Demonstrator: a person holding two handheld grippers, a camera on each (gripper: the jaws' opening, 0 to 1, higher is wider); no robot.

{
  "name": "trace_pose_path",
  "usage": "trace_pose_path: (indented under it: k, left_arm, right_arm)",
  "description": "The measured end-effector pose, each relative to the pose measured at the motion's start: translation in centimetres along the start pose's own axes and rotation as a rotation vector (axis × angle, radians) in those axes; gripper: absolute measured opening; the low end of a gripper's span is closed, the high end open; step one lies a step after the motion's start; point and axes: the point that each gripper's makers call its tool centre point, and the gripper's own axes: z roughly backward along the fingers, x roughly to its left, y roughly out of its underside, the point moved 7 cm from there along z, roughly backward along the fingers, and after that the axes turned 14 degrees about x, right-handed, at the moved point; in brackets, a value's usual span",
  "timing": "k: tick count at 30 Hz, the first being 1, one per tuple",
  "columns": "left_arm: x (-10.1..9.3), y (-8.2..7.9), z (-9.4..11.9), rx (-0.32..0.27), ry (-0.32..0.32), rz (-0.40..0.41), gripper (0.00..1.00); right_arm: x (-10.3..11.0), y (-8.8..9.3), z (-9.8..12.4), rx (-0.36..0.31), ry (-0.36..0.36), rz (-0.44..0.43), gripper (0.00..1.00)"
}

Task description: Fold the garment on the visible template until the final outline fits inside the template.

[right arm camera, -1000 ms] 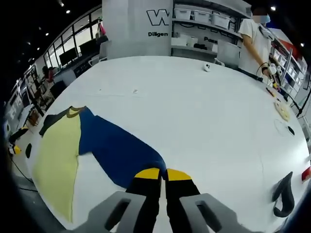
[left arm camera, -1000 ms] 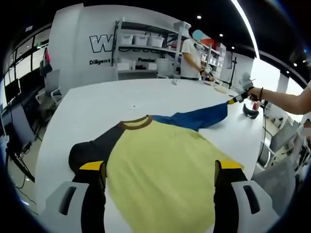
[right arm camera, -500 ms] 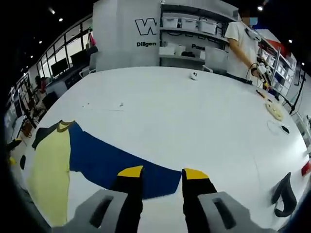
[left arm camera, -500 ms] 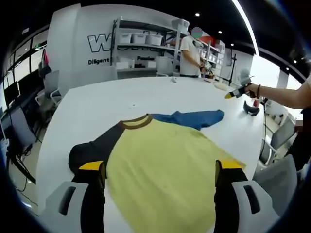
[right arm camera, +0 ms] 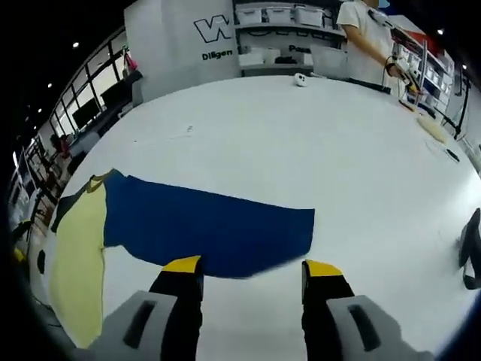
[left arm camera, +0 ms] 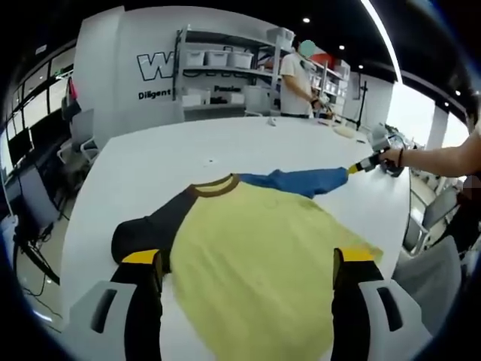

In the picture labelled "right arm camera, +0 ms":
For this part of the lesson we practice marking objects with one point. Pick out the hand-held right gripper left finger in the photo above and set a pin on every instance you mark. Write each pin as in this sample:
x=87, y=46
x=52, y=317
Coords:
x=180, y=312

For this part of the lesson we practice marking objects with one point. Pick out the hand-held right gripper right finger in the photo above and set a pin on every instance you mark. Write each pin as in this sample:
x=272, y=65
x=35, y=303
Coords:
x=323, y=312

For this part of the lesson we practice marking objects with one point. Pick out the yellow blue grey garment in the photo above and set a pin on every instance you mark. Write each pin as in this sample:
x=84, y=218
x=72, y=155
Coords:
x=210, y=233

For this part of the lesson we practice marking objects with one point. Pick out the black curved device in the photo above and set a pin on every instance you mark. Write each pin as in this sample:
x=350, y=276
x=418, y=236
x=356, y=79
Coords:
x=469, y=244

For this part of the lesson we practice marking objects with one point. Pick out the black pen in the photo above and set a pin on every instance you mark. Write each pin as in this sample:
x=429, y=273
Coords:
x=452, y=155

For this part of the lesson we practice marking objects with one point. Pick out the cream cloth item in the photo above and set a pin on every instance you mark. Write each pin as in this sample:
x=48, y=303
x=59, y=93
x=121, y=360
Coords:
x=432, y=129

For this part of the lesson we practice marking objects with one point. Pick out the black computer monitor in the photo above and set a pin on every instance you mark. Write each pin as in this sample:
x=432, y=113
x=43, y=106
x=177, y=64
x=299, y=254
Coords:
x=86, y=116

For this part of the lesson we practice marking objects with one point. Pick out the small white device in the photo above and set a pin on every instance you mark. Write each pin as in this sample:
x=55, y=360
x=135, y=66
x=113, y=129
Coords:
x=301, y=80

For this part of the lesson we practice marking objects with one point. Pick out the black tripod stand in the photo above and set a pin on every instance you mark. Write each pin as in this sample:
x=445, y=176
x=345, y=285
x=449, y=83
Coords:
x=460, y=109

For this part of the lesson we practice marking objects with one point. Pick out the hanging pink and dark clothes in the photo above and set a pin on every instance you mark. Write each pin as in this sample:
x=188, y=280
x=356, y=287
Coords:
x=131, y=64

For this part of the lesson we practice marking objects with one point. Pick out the metal storage shelf rack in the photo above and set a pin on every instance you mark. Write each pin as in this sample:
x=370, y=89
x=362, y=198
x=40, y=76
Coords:
x=285, y=41

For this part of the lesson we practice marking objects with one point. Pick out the white storage bin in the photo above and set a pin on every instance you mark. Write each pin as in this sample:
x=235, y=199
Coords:
x=280, y=15
x=310, y=16
x=248, y=15

